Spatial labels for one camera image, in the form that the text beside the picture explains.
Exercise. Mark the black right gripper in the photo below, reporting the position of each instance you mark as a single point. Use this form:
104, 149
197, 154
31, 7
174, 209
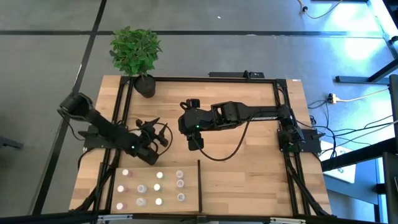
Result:
196, 119

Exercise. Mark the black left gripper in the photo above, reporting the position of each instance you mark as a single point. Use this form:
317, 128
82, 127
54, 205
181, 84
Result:
149, 137

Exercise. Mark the green tinted white capped bottle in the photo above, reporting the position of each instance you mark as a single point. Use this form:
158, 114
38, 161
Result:
159, 175

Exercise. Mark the small clear medicine bottle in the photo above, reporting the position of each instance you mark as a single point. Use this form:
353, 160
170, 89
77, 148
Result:
180, 183
179, 174

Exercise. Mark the pink bottle with white cap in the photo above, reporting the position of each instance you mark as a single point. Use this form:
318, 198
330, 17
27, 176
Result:
125, 172
119, 206

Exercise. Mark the teal bottle with white cap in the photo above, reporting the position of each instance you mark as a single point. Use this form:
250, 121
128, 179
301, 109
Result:
159, 201
157, 187

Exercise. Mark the wide clear medicine bottle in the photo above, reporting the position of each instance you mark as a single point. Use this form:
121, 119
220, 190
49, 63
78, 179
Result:
141, 188

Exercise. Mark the white capped medicine bottle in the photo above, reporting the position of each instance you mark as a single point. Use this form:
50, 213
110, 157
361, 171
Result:
120, 188

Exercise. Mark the clear bottle with mixed pills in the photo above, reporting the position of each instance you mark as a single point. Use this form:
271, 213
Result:
181, 197

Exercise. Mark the white translucent medicine bottle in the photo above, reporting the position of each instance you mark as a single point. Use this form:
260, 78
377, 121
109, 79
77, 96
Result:
140, 201

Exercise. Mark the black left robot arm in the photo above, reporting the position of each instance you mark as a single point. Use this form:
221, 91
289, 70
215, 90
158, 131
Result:
109, 129

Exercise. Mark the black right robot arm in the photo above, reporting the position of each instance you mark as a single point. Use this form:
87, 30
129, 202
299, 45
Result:
264, 113

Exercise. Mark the wooden shelf board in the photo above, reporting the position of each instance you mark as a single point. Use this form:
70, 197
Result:
169, 189

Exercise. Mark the black plant pot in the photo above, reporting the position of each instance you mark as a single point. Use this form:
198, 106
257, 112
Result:
145, 87

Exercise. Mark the black bar device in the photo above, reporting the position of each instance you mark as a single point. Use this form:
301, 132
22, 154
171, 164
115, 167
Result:
230, 74

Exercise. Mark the green artificial plant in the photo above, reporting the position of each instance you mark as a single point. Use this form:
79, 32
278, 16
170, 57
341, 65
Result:
135, 51

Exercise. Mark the yellow white power adaptor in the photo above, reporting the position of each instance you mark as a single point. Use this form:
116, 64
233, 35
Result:
333, 99

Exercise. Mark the grey furniture foot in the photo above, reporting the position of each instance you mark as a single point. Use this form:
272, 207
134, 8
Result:
9, 143

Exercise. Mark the white box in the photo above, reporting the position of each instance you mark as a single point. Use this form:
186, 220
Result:
345, 172

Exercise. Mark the black desk crossbeam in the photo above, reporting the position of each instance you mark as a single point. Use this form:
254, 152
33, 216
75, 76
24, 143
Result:
357, 154

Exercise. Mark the black desk foot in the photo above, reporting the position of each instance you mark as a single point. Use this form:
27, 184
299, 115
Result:
360, 79

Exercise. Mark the black aluminium table frame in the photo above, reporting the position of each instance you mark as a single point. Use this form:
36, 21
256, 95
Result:
199, 80

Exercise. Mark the black shelf divider frame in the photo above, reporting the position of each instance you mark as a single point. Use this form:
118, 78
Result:
199, 186

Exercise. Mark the black shelf end frame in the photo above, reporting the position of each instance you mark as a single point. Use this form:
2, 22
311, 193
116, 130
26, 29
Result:
101, 174

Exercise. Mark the silver metal bracket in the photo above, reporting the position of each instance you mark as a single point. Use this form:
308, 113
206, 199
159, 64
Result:
112, 219
287, 221

